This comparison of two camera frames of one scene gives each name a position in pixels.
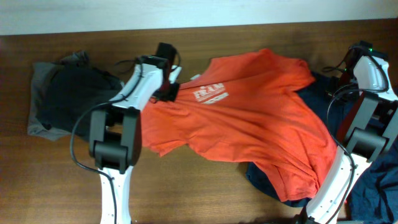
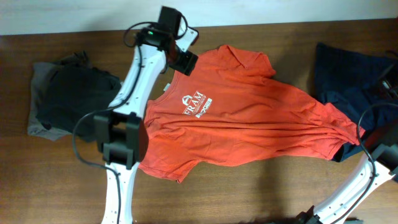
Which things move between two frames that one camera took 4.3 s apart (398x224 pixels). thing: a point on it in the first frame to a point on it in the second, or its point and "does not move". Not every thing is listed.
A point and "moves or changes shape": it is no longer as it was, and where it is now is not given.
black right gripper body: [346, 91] to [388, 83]
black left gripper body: [167, 91] to [181, 60]
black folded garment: [69, 88] does not move
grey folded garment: [41, 73] does not move
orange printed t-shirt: [247, 106] moves or changes shape
